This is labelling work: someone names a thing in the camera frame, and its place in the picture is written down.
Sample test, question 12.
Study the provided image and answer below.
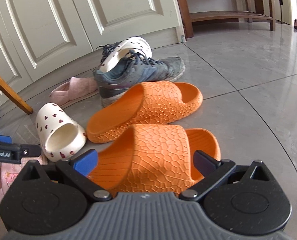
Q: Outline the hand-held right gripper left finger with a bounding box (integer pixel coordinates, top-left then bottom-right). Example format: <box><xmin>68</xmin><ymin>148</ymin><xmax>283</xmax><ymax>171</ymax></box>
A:
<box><xmin>21</xmin><ymin>149</ymin><xmax>112</xmax><ymax>202</ymax></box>

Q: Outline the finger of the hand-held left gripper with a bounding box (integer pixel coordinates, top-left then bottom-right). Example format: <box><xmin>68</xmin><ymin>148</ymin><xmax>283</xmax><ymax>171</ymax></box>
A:
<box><xmin>0</xmin><ymin>134</ymin><xmax>42</xmax><ymax>164</ymax></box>

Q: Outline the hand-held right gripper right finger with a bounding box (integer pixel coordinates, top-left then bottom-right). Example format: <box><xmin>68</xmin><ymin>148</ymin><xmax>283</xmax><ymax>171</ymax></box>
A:
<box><xmin>179</xmin><ymin>150</ymin><xmax>274</xmax><ymax>202</ymax></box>

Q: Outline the pink fabric slipper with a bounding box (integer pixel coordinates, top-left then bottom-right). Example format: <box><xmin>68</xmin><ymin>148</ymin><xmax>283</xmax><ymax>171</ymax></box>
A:
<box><xmin>50</xmin><ymin>77</ymin><xmax>99</xmax><ymax>107</ymax></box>
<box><xmin>0</xmin><ymin>156</ymin><xmax>48</xmax><ymax>207</ymax></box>

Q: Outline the white clog with red hearts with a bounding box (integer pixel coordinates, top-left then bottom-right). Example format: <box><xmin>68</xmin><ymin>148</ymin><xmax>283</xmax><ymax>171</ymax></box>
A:
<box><xmin>35</xmin><ymin>102</ymin><xmax>87</xmax><ymax>162</ymax></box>
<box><xmin>98</xmin><ymin>36</ymin><xmax>153</xmax><ymax>74</ymax></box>

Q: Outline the orange textured slide sandal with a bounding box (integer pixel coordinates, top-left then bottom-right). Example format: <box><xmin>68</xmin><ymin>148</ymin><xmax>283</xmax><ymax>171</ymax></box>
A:
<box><xmin>87</xmin><ymin>124</ymin><xmax>221</xmax><ymax>194</ymax></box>
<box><xmin>86</xmin><ymin>81</ymin><xmax>203</xmax><ymax>144</ymax></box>

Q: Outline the wooden shoe rack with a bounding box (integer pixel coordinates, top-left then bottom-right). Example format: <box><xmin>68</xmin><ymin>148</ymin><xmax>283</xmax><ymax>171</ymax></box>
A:
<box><xmin>172</xmin><ymin>0</ymin><xmax>276</xmax><ymax>39</ymax></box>

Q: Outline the wooden chair leg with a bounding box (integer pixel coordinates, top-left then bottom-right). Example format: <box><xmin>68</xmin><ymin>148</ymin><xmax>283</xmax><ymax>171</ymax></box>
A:
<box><xmin>0</xmin><ymin>64</ymin><xmax>34</xmax><ymax>115</ymax></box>

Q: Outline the white cabinet door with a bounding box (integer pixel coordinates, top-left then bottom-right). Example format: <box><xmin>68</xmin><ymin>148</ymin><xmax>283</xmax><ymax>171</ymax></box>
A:
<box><xmin>0</xmin><ymin>0</ymin><xmax>186</xmax><ymax>120</ymax></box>

